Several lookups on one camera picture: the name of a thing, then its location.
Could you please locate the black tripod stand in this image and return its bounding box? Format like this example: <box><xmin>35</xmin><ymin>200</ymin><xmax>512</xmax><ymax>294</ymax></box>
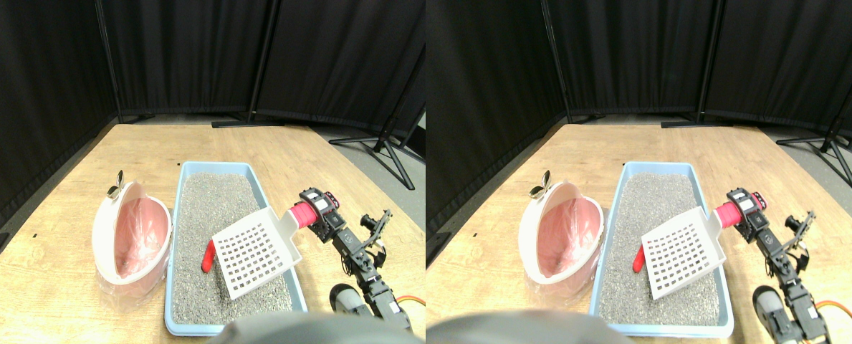
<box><xmin>777</xmin><ymin>47</ymin><xmax>852</xmax><ymax>191</ymax></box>
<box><xmin>329</xmin><ymin>47</ymin><xmax>426</xmax><ymax>191</ymax></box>

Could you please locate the white scoop with red handle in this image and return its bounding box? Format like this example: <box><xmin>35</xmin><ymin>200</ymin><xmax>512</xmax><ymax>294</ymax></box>
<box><xmin>641</xmin><ymin>192</ymin><xmax>767</xmax><ymax>300</ymax></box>
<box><xmin>211</xmin><ymin>192</ymin><xmax>340</xmax><ymax>300</ymax></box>

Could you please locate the black bracket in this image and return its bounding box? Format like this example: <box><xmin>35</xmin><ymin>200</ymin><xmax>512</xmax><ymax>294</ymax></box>
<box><xmin>360</xmin><ymin>209</ymin><xmax>393</xmax><ymax>252</ymax></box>
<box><xmin>786</xmin><ymin>209</ymin><xmax>818</xmax><ymax>252</ymax></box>

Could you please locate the white bin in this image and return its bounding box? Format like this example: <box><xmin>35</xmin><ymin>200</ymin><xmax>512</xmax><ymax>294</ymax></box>
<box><xmin>517</xmin><ymin>171</ymin><xmax>606</xmax><ymax>298</ymax></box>
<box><xmin>92</xmin><ymin>171</ymin><xmax>174</xmax><ymax>298</ymax></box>

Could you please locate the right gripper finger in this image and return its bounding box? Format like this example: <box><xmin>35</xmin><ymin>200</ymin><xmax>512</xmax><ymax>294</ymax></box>
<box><xmin>739</xmin><ymin>204</ymin><xmax>770</xmax><ymax>230</ymax></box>
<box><xmin>299</xmin><ymin>187</ymin><xmax>326</xmax><ymax>213</ymax></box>
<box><xmin>727</xmin><ymin>187</ymin><xmax>754</xmax><ymax>213</ymax></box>
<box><xmin>311</xmin><ymin>204</ymin><xmax>343</xmax><ymax>230</ymax></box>

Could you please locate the blue litter tray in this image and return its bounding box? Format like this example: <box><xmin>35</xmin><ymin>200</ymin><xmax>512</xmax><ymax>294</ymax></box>
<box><xmin>164</xmin><ymin>161</ymin><xmax>309</xmax><ymax>337</ymax></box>
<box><xmin>589</xmin><ymin>161</ymin><xmax>734</xmax><ymax>338</ymax></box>

